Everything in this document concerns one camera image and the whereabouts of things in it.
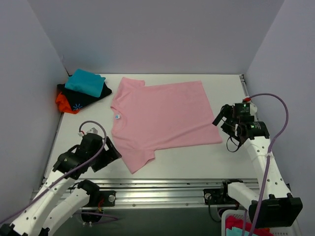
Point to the white laundry basket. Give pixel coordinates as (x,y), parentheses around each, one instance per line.
(280,231)

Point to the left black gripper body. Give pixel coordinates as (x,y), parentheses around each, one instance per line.
(104,156)

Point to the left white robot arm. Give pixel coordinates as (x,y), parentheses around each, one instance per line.
(62,194)

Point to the teal folded t-shirt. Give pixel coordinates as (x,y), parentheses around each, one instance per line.
(85,82)

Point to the orange folded t-shirt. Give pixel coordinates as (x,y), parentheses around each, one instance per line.
(63,104)

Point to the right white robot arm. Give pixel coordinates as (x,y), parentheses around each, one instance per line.
(274,206)

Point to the red shirt in basket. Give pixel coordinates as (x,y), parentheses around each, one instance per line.
(231,221)

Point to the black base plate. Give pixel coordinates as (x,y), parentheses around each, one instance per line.
(216,196)
(108,197)

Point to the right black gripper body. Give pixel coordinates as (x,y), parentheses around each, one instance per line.
(227,114)

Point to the teal shirt in basket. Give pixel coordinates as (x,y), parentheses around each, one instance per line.
(234,231)

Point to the black folded t-shirt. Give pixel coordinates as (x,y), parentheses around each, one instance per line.
(79,100)

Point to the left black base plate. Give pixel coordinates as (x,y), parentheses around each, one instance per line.
(108,197)

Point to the aluminium rail frame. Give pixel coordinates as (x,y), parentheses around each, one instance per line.
(178,176)

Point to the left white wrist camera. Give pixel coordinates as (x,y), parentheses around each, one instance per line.
(92,130)

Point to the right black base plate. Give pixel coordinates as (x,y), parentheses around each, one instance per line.
(216,196)

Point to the pink t-shirt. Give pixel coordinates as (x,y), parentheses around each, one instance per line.
(150,118)

